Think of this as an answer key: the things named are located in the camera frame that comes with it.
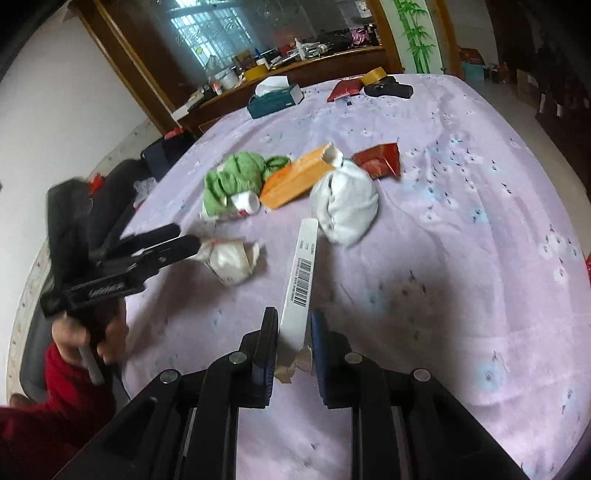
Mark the white bag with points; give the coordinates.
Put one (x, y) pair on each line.
(346, 203)

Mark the orange carton box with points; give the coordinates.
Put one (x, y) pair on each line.
(295, 177)

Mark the dark green tissue box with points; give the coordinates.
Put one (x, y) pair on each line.
(277, 98)

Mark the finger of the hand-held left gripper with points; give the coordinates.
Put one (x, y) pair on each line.
(178, 247)
(157, 233)

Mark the black device on table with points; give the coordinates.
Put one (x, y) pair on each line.
(388, 88)

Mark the bamboo print panel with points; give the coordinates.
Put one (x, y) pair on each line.
(418, 32)

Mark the red ornament on chair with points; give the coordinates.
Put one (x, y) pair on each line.
(96, 182)

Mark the teal storage box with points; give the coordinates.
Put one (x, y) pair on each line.
(473, 71)

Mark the clutter on wooden ledge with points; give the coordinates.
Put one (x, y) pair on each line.
(295, 50)

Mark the green cloth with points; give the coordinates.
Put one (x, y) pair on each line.
(233, 177)

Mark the white carton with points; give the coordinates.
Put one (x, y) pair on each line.
(231, 261)

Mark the torn red snack packet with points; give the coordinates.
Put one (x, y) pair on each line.
(379, 159)

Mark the brown cardboard box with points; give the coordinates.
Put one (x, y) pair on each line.
(526, 87)

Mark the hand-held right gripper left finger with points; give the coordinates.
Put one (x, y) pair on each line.
(264, 369)

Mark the flat red packet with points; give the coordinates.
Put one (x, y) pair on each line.
(344, 88)

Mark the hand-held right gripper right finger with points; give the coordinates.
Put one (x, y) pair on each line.
(319, 364)

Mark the small white bottle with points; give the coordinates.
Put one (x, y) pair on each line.
(245, 202)

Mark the wooden framed glass partition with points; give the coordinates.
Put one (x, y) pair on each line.
(147, 55)

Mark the person's left hand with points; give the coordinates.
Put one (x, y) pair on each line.
(113, 332)

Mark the yellow tape roll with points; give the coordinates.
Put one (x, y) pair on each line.
(373, 75)

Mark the long white barcode box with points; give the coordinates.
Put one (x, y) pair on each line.
(299, 281)

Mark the black chair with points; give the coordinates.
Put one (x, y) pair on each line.
(124, 184)

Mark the person's left forearm red sleeve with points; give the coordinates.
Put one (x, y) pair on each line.
(51, 406)

